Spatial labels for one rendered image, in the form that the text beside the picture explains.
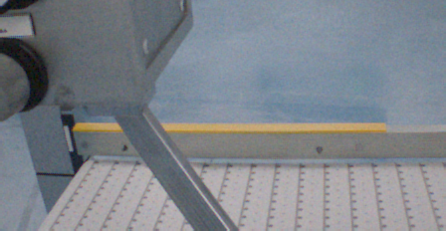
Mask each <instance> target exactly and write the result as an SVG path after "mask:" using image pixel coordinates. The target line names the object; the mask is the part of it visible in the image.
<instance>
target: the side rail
mask: <svg viewBox="0 0 446 231"><path fill-rule="evenodd" d="M386 129H387V132H346V133H197V132H169V133H168V135H169V136H170V137H171V139H172V140H173V141H174V142H175V145H177V146H178V148H179V149H180V151H181V153H182V154H184V157H185V158H255V159H303V158H313V159H343V158H370V159H376V158H419V157H423V158H446V124H405V125H386ZM73 133H74V136H75V143H76V146H77V149H78V154H79V155H101V156H135V157H140V155H139V154H138V152H137V150H136V149H135V148H134V146H133V145H132V144H131V142H130V140H128V137H126V135H125V133H124V132H78V131H73ZM122 145H126V146H127V150H126V151H121V146H122ZM318 146H321V147H322V148H323V151H322V153H321V154H318V153H317V147H318Z"/></svg>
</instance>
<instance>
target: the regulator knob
mask: <svg viewBox="0 0 446 231"><path fill-rule="evenodd" d="M23 37H34V33H33V27H32V24H31V19H30V14H17V15H0V121H5V120H6V119H8V118H10V117H11V116H13V115H14V114H17V113H23V112H28V111H30V110H31V109H33V108H35V107H37V106H38V104H39V103H40V102H41V101H42V100H43V98H44V96H45V95H46V92H47V90H48V74H47V72H46V71H47V69H46V67H45V64H44V63H43V60H42V59H41V57H40V56H39V54H37V52H36V51H35V50H34V49H33V48H32V47H31V46H29V45H27V43H26V42H24V41H22V40H19V39H17V38H23Z"/></svg>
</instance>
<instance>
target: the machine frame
mask: <svg viewBox="0 0 446 231"><path fill-rule="evenodd" d="M19 114H20V120H21V122H22V127H23V129H24V134H25V137H26V142H27V145H28V147H29V153H30V155H31V160H32V163H33V166H34V171H35V172H36V176H37V181H38V184H39V186H40V191H41V194H42V196H43V201H44V204H45V207H46V212H47V214H48V215H49V213H50V212H51V210H52V209H53V207H54V206H55V205H56V203H57V202H58V200H59V199H60V197H61V196H62V194H64V192H65V189H67V187H68V186H69V184H70V183H71V181H72V180H73V178H74V177H75V173H74V170H73V167H72V161H71V158H70V155H69V148H68V146H67V143H66V136H65V133H64V130H63V124H62V121H61V115H74V121H75V123H86V117H85V113H84V110H83V107H74V109H73V110H72V111H71V112H63V111H62V110H61V107H35V108H33V109H31V110H30V111H28V112H23V113H19ZM83 160H84V162H87V161H88V160H94V156H93V155H83Z"/></svg>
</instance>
